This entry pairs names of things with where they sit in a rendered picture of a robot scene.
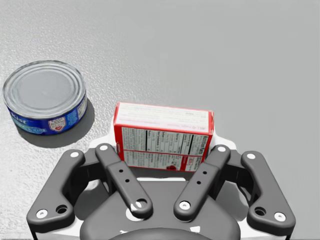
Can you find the red and white carton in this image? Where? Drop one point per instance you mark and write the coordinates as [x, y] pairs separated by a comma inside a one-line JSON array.
[[162, 130]]

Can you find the blue flat can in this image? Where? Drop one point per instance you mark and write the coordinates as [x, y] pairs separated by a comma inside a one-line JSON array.
[[42, 95]]

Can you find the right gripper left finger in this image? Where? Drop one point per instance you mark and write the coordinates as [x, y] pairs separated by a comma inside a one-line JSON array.
[[62, 185]]

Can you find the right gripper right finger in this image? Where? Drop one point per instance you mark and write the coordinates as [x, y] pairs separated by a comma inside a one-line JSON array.
[[265, 190]]

